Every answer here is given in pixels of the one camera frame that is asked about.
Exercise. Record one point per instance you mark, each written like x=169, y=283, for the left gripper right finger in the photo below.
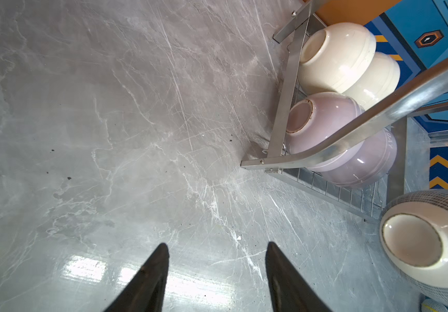
x=288, y=289

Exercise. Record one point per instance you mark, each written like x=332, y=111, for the stainless steel dish rack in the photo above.
x=409, y=101

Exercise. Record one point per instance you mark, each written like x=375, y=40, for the dark blue patterned bowl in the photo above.
x=413, y=233

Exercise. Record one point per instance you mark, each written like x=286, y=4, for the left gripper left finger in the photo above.
x=146, y=290

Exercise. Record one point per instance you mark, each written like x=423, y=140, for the cream white bowl top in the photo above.
x=333, y=59

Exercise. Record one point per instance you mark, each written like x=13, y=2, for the cream white bowl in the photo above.
x=333, y=59
x=378, y=81

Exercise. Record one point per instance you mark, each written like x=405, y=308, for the lilac bowl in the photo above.
x=373, y=161
x=316, y=118

